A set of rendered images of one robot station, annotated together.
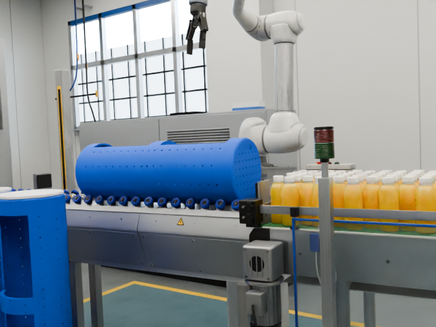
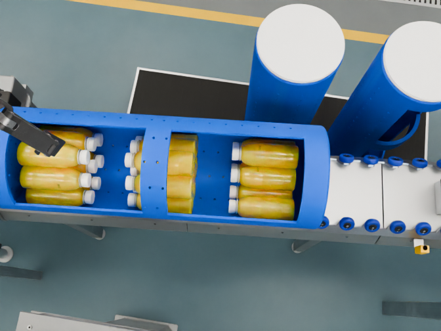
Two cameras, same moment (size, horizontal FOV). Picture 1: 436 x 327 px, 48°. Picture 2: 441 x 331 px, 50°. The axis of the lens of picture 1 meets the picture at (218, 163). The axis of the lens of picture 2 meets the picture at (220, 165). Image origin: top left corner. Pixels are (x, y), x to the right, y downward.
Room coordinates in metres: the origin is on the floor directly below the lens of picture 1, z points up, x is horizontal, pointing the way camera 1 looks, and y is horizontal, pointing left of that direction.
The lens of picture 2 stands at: (2.66, 0.25, 2.36)
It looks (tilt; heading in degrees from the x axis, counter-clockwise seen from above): 74 degrees down; 154
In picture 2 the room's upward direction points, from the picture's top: straight up
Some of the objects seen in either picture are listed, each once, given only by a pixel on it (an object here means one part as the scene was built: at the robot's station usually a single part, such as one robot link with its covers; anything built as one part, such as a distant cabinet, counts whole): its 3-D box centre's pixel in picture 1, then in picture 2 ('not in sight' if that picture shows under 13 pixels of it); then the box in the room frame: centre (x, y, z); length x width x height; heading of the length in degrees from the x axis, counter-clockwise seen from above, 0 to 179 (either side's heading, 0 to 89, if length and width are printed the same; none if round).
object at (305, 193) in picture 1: (308, 202); not in sight; (1.82, -0.33, 0.98); 0.07 x 0.07 x 0.17
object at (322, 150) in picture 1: (324, 150); not in sight; (1.52, -0.34, 1.18); 0.06 x 0.06 x 0.05
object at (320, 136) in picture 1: (324, 136); not in sight; (1.52, -0.34, 1.23); 0.06 x 0.06 x 0.04
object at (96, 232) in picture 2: not in sight; (82, 224); (2.12, -0.16, 0.31); 0.06 x 0.06 x 0.63; 60
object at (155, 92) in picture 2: not in sight; (273, 139); (2.08, 0.83, 0.07); 1.50 x 0.52 x 0.15; 55
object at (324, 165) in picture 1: (324, 152); not in sight; (1.52, -0.34, 1.18); 0.06 x 0.06 x 0.16
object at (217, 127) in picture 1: (180, 194); not in sight; (4.49, 0.36, 0.72); 2.15 x 0.54 x 1.45; 55
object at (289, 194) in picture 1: (290, 202); not in sight; (1.82, -0.27, 0.98); 0.07 x 0.07 x 0.17
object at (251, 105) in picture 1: (248, 106); not in sight; (4.01, -0.27, 1.48); 0.24 x 0.12 x 0.08; 63
